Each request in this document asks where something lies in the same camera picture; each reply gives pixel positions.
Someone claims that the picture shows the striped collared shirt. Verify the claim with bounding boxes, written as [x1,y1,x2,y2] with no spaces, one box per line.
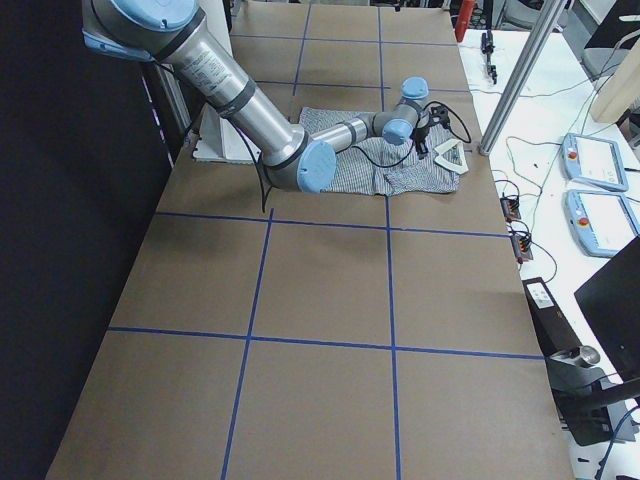
[298,126,460,196]

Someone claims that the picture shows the upper small circuit board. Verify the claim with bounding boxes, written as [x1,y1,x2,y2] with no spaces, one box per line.
[500,196,521,223]

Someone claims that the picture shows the small circuit board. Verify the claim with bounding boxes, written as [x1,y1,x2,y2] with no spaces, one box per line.
[500,196,521,223]
[510,233,533,265]

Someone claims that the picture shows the black handheld gripper stick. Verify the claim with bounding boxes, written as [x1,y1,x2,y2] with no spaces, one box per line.
[481,28,498,85]

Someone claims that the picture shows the lower small circuit board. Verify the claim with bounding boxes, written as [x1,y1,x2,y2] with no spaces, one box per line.
[510,233,533,265]

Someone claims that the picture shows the red cylinder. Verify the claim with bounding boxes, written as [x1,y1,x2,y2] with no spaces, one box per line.
[454,0,476,43]

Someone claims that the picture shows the upper blue teach pendant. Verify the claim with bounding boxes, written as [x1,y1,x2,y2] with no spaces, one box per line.
[561,133,629,192]

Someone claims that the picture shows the blue teach pendant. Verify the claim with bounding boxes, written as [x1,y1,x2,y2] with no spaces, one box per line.
[564,189,639,258]
[561,133,629,192]

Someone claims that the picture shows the lower blue teach pendant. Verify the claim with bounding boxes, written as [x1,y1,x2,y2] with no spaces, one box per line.
[564,189,639,258]

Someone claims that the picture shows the black box with label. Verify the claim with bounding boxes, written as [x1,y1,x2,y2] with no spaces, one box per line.
[522,277,581,357]

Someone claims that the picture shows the black monitor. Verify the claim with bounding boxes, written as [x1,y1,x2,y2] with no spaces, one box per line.
[574,239,640,380]

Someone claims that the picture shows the silver metal cylinder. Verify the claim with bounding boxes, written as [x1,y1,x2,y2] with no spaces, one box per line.
[577,345,601,368]

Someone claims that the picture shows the black monitor stand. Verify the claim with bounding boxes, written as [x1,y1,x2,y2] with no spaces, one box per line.
[545,356,639,446]

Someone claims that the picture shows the aluminium frame post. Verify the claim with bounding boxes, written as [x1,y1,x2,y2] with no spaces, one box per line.
[478,1,566,156]

